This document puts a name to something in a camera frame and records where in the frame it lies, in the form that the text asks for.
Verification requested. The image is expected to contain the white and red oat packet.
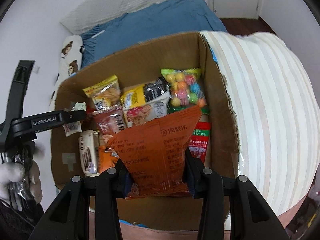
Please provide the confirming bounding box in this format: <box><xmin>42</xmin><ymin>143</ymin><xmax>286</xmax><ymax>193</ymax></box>
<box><xmin>124</xmin><ymin>97</ymin><xmax>168</xmax><ymax>128</ymax></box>

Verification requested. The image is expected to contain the plastic wrapped cable bundle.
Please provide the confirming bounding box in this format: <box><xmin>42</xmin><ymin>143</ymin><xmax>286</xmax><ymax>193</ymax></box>
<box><xmin>7</xmin><ymin>152</ymin><xmax>34</xmax><ymax>210</ymax></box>

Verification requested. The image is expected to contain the large orange snack packet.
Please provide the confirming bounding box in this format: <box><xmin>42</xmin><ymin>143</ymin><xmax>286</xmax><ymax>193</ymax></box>
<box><xmin>107</xmin><ymin>105</ymin><xmax>202</xmax><ymax>201</ymax></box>

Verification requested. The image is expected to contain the striped white beige pillow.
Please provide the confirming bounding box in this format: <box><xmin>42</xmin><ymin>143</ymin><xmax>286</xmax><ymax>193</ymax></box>
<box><xmin>200</xmin><ymin>31</ymin><xmax>316</xmax><ymax>230</ymax></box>

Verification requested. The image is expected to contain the small white snack packet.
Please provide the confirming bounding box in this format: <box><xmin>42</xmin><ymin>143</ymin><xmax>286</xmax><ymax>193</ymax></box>
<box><xmin>71</xmin><ymin>102</ymin><xmax>87</xmax><ymax>112</ymax></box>
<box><xmin>62</xmin><ymin>120</ymin><xmax>83</xmax><ymax>137</ymax></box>

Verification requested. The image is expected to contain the brown cardboard box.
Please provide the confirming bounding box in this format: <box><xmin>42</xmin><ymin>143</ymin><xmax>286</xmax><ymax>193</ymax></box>
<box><xmin>49</xmin><ymin>31</ymin><xmax>240</xmax><ymax>232</ymax></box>

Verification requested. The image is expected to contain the person's left hand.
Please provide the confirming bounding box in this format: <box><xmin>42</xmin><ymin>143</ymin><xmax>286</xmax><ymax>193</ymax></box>
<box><xmin>0</xmin><ymin>164</ymin><xmax>25</xmax><ymax>188</ymax></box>

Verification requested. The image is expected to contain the colourful snack packet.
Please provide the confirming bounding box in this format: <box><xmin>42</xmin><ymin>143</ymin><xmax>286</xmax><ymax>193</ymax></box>
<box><xmin>119</xmin><ymin>219</ymin><xmax>150</xmax><ymax>228</ymax></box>

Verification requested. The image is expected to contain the bear print pillow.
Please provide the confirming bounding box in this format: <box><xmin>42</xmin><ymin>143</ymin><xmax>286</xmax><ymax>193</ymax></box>
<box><xmin>49</xmin><ymin>34</ymin><xmax>84</xmax><ymax>110</ymax></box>

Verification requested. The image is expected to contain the pink snack packet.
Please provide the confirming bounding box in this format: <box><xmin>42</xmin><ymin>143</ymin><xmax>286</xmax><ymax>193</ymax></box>
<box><xmin>93</xmin><ymin>106</ymin><xmax>127</xmax><ymax>137</ymax></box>

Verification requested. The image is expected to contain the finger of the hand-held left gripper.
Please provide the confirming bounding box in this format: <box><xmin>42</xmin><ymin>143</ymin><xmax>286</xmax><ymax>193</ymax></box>
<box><xmin>62</xmin><ymin>109</ymin><xmax>87</xmax><ymax>125</ymax></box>
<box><xmin>5</xmin><ymin>60</ymin><xmax>35</xmax><ymax>125</ymax></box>

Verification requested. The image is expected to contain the small orange snack packet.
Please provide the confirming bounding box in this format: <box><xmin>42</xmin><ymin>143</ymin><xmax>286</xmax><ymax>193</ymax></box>
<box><xmin>98</xmin><ymin>140</ymin><xmax>120</xmax><ymax>174</ymax></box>

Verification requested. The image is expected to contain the yellow round cookie packet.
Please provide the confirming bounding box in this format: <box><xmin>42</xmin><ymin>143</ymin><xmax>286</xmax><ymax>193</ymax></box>
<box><xmin>82</xmin><ymin>74</ymin><xmax>121</xmax><ymax>110</ymax></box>

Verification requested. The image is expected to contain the white sandwich cookie packet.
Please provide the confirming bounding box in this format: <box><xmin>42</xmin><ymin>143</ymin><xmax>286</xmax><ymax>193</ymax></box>
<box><xmin>78</xmin><ymin>130</ymin><xmax>100</xmax><ymax>176</ymax></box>

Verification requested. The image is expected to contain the pink bed sheet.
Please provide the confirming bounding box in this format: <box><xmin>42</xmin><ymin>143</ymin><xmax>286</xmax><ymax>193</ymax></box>
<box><xmin>89</xmin><ymin>197</ymin><xmax>320</xmax><ymax>240</ymax></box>

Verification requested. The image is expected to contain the red and green snack packet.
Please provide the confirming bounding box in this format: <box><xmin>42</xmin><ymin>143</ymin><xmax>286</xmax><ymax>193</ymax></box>
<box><xmin>189</xmin><ymin>121</ymin><xmax>212</xmax><ymax>164</ymax></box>

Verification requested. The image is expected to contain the person's left forearm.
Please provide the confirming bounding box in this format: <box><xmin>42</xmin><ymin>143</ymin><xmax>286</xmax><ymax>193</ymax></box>
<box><xmin>0</xmin><ymin>200</ymin><xmax>44</xmax><ymax>240</ymax></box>

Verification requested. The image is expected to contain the blue blanket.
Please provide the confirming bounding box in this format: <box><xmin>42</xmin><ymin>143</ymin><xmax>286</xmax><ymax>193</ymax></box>
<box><xmin>80</xmin><ymin>0</ymin><xmax>228</xmax><ymax>69</ymax></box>

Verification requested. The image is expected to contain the colourful candy ball bag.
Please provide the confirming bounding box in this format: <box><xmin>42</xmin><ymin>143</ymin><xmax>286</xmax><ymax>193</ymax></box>
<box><xmin>160</xmin><ymin>67</ymin><xmax>208</xmax><ymax>108</ymax></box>

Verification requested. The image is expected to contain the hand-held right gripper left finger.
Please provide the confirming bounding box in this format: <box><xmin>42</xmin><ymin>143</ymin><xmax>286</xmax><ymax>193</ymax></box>
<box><xmin>29</xmin><ymin>159</ymin><xmax>133</xmax><ymax>240</ymax></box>

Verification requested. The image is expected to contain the yellow and black snack bag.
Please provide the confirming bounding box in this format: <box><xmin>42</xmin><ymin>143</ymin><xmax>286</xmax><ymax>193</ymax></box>
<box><xmin>120</xmin><ymin>77</ymin><xmax>172</xmax><ymax>109</ymax></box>

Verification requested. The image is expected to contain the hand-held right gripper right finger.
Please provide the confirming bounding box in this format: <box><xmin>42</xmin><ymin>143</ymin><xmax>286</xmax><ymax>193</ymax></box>
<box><xmin>184</xmin><ymin>150</ymin><xmax>290</xmax><ymax>240</ymax></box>

